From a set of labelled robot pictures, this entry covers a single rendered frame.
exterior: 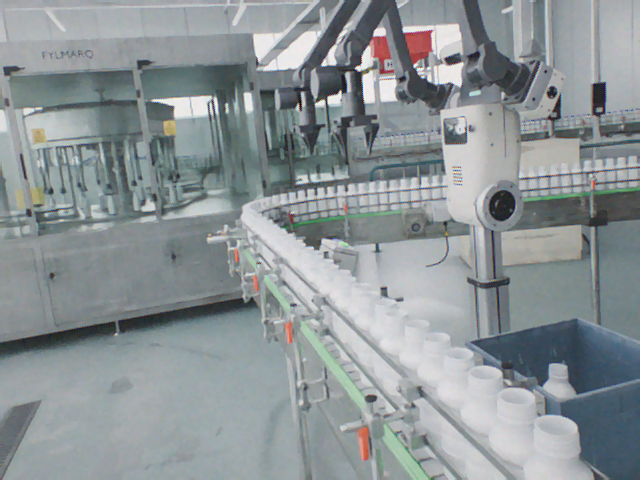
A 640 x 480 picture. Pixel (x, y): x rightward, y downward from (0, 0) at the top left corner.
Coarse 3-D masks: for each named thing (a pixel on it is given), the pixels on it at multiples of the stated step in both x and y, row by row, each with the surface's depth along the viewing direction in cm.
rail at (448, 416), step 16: (288, 288) 151; (304, 304) 134; (384, 352) 82; (400, 368) 77; (432, 400) 67; (448, 416) 64; (464, 432) 60; (432, 448) 70; (480, 448) 57; (448, 464) 66; (496, 464) 55
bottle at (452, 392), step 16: (448, 352) 69; (464, 352) 69; (448, 368) 67; (464, 368) 66; (448, 384) 67; (464, 384) 66; (448, 400) 66; (464, 400) 65; (448, 432) 67; (448, 448) 68; (464, 464) 67
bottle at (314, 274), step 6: (312, 258) 130; (318, 258) 131; (312, 264) 128; (312, 270) 129; (306, 276) 130; (312, 276) 128; (318, 276) 128; (312, 282) 128; (312, 294) 128; (312, 306) 129; (318, 324) 129
